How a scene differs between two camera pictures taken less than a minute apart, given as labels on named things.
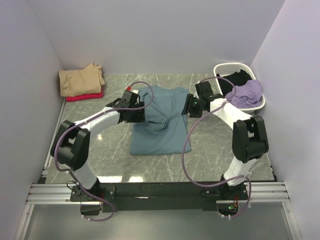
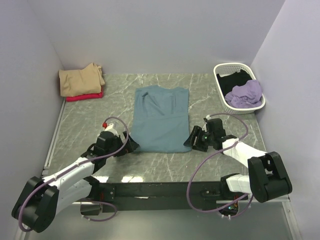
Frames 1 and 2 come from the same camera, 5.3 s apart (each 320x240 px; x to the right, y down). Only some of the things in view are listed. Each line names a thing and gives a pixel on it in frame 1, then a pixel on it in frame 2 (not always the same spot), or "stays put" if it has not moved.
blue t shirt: [165, 127] stays put
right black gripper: [188, 107] → [190, 140]
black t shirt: [238, 78] stays put
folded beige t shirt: [79, 82] stays put
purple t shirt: [248, 95] stays put
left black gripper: [140, 117] → [131, 145]
